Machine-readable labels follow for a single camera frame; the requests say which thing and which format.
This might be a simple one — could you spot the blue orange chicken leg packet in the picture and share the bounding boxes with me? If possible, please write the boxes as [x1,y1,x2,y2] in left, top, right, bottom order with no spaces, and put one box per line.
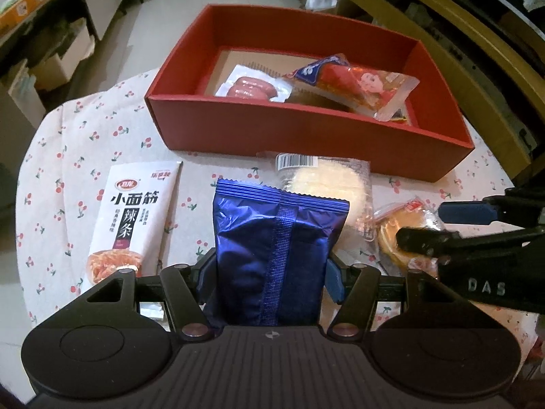
[283,54,419,122]

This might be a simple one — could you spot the dark coffee table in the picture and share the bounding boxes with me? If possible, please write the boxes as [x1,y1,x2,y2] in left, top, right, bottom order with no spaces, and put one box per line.
[0,0,125,94]

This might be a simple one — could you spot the vacuum packed sausages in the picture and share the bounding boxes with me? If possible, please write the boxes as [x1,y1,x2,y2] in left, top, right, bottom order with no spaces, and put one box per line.
[215,65,293,103]

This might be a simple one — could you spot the wooden tv cabinet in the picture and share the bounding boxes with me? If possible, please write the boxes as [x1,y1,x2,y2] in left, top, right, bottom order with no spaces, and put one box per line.
[271,0,545,180]

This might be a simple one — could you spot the red cardboard box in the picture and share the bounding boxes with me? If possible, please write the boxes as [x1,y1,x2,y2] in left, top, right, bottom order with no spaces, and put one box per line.
[145,5,474,182]

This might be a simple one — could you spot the clear round cake packet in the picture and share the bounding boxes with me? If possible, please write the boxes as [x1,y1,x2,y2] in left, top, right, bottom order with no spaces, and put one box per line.
[258,151,378,264]

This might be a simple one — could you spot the white storage box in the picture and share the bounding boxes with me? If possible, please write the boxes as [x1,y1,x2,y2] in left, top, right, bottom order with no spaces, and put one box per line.
[30,18,95,91]

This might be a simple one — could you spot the white spicy strip packet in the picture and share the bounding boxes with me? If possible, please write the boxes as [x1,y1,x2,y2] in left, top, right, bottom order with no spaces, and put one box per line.
[82,161,182,292]

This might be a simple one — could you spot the blue foil snack packet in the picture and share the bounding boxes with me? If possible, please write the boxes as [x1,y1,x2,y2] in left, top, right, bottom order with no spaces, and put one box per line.
[205,179,349,327]

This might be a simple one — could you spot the small orange pastry packet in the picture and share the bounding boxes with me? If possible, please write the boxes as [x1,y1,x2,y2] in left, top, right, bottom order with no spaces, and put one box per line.
[374,197,445,278]

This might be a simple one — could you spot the orange cardboard box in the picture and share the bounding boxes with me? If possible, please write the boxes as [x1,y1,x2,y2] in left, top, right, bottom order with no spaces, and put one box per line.
[1,0,44,35]

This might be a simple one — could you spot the cherry print tablecloth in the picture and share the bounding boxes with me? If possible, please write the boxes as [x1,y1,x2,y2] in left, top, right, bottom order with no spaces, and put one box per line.
[15,69,513,327]

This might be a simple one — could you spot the red yellow snack packet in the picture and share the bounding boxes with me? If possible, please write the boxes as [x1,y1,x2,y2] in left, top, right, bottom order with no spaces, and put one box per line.
[390,106,411,125]

